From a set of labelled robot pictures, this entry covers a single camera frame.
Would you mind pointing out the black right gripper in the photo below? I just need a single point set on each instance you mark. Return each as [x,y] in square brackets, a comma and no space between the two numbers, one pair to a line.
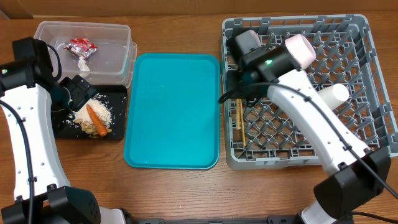
[232,80]

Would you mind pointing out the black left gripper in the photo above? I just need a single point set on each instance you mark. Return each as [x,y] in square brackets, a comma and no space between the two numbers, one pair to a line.
[81,90]

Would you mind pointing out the wooden chopstick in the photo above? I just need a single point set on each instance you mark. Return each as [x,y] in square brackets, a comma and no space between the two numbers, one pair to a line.
[238,114]
[242,123]

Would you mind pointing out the white tissue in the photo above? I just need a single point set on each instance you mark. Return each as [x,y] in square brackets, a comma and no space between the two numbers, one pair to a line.
[84,69]

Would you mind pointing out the orange carrot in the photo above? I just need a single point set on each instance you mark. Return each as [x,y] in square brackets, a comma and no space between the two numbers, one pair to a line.
[98,124]

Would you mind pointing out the red foil wrapper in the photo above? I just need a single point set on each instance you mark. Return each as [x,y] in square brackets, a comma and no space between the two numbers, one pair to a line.
[81,47]

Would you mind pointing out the pink bowl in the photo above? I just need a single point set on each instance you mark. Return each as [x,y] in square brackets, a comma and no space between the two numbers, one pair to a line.
[301,50]

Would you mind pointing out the white cup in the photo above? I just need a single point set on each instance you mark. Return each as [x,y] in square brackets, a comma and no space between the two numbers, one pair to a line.
[334,96]

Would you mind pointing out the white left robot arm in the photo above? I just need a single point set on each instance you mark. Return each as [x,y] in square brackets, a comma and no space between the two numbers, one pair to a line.
[30,92]

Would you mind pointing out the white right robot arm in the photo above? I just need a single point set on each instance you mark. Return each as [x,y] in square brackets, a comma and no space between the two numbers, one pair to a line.
[355,173]

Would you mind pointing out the grey dishwasher rack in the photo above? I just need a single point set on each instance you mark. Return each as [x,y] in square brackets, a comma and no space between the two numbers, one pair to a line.
[346,54]

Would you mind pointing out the rice and peanut pile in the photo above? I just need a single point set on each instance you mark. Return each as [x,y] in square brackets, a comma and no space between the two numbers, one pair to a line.
[81,121]

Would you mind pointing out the black tray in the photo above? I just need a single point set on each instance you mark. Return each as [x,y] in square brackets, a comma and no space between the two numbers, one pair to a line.
[114,98]

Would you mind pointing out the clear plastic bin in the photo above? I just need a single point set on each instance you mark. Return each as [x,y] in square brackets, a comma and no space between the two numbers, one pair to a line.
[111,64]

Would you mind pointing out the teal serving tray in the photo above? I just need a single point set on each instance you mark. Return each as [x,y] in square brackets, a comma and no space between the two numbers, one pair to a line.
[174,115]

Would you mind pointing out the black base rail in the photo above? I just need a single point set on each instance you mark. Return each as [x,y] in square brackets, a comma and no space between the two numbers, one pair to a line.
[273,219]

